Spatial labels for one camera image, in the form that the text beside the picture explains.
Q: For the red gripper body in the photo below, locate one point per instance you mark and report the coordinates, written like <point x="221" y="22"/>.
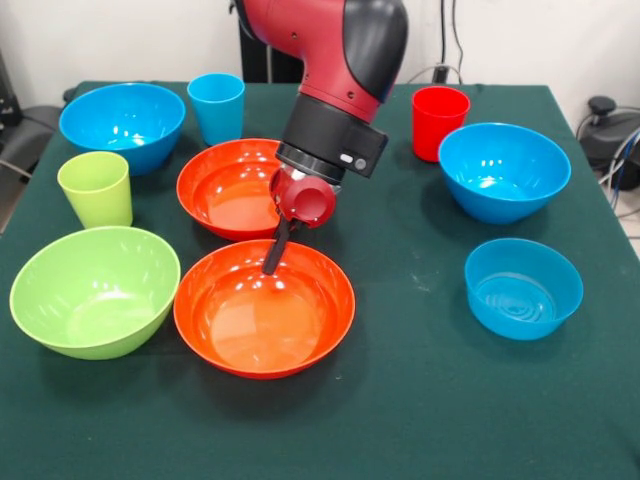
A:
<point x="307" y="200"/>

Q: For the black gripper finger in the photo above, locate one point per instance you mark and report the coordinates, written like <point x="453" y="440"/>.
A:
<point x="295" y="227"/>
<point x="277" y="250"/>

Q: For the orange bowl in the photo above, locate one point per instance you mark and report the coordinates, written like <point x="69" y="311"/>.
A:
<point x="225" y="200"/>
<point x="265" y="325"/>

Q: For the green bowl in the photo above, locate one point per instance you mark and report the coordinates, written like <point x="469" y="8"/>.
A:
<point x="95" y="300"/>

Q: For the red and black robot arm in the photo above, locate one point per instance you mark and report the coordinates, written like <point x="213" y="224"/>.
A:
<point x="330" y="50"/>

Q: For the light blue cup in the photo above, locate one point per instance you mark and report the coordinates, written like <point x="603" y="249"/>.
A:
<point x="217" y="120"/>

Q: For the red cup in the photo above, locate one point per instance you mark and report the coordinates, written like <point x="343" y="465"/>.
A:
<point x="440" y="130"/>

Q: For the lime green cup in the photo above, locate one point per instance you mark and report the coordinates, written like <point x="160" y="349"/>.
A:
<point x="97" y="195"/>

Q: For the dark green tablecloth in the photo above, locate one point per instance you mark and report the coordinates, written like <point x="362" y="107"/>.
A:
<point x="200" y="425"/>

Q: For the large blue bowl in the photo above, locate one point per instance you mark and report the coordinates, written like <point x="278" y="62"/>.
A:
<point x="122" y="120"/>
<point x="500" y="165"/>

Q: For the small blue bowl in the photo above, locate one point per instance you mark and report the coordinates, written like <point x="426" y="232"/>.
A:
<point x="520" y="300"/>

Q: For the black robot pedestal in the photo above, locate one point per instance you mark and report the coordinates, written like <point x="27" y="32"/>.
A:
<point x="255" y="65"/>

